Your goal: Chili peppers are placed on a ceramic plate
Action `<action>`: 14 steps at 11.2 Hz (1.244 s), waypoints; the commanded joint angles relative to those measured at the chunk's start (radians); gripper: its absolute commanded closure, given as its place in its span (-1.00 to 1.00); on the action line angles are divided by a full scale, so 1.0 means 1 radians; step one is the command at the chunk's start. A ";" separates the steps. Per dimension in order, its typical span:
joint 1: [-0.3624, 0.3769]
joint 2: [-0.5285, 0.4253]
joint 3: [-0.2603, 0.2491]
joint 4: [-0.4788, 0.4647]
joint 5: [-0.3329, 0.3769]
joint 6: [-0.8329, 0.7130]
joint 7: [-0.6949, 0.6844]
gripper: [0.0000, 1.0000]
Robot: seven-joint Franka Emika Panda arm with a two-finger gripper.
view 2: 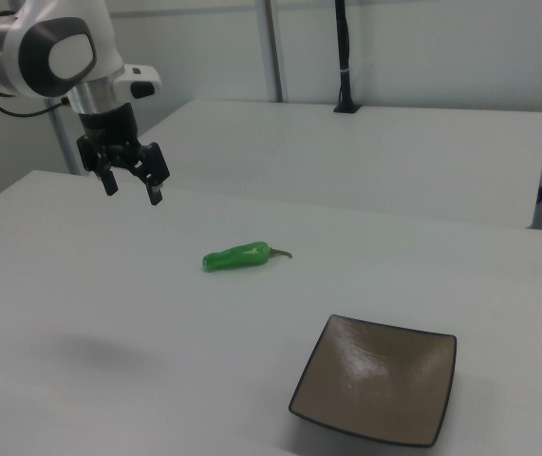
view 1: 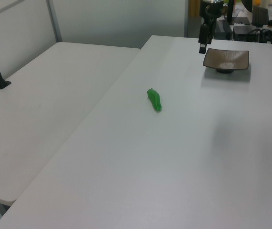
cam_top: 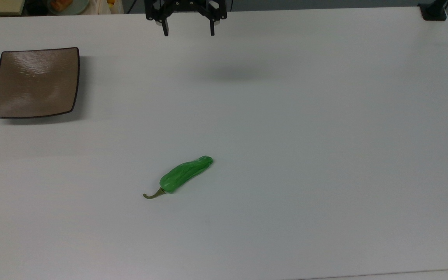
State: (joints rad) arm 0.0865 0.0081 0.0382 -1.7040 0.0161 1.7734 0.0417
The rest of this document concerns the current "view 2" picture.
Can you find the black camera stand pole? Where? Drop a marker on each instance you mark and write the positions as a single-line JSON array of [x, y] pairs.
[[345, 47]]

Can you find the green chili pepper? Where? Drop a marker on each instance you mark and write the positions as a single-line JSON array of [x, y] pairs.
[[232, 257]]

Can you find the brown square ceramic plate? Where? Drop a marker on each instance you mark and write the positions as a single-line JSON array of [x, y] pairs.
[[375, 380]]

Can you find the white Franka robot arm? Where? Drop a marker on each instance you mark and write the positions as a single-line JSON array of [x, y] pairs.
[[14, 38]]

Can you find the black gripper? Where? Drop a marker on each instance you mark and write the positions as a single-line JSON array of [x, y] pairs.
[[109, 138]]

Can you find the white side table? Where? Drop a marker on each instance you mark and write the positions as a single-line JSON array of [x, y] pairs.
[[346, 157]]

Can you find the grey metal frame post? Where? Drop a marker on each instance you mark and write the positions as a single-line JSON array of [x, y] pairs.
[[61, 138], [274, 47]]

